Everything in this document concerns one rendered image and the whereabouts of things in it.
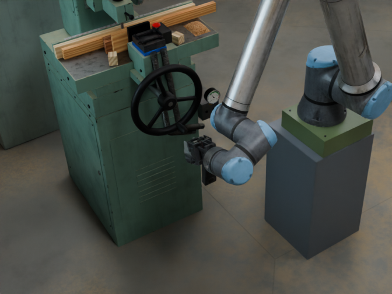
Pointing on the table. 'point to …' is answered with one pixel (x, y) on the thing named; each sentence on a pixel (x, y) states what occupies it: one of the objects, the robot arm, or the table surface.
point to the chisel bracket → (118, 9)
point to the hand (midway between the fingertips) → (188, 150)
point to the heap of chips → (196, 28)
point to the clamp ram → (137, 29)
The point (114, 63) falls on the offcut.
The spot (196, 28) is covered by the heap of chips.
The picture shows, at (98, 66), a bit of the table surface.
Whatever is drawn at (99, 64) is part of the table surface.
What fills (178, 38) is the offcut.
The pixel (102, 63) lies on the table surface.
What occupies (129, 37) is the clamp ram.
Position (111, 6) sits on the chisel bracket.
